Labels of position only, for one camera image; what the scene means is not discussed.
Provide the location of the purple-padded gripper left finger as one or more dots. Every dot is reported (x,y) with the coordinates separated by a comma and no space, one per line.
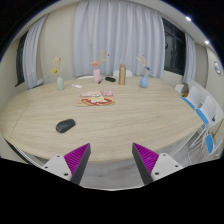
(71,166)

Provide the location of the blue vase with dried flowers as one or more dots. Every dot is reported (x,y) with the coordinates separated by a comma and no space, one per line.
(143,81)

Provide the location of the white blue chair middle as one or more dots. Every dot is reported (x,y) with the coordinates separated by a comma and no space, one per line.
(193,98)

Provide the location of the black glasses case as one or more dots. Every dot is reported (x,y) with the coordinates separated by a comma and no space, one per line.
(110,79)

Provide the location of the white left curtain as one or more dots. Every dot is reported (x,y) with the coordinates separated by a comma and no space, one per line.
(30,53)

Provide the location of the white chair far right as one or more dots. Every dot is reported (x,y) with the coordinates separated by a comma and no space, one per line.
(179,88)

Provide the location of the copper metal bottle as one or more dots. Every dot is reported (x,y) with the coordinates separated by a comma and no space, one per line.
(122,74)

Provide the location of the white card on table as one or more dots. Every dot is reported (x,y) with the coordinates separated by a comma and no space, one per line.
(77,86)

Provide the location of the white blue chair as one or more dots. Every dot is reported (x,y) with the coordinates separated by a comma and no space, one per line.
(206,112)
(193,98)

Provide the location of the white blue chair near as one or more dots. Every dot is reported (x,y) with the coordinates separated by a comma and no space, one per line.
(206,112)

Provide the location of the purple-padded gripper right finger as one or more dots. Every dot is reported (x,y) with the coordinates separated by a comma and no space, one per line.
(153,166)

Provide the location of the pink vase with flowers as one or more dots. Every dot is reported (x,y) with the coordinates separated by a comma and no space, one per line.
(96,67)

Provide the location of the green vase with yellow flowers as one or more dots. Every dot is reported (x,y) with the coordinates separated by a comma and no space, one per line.
(56,70)

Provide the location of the large white centre curtain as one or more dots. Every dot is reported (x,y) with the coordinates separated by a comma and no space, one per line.
(120,31)

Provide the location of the round wall clock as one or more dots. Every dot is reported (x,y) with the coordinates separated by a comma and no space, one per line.
(217,67)

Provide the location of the white right curtain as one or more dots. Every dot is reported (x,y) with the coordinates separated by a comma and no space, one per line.
(190,65)

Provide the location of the black computer mouse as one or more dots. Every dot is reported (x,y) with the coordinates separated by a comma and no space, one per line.
(65,125)

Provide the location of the blue chair at edge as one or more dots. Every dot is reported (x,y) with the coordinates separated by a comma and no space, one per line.
(211,147)

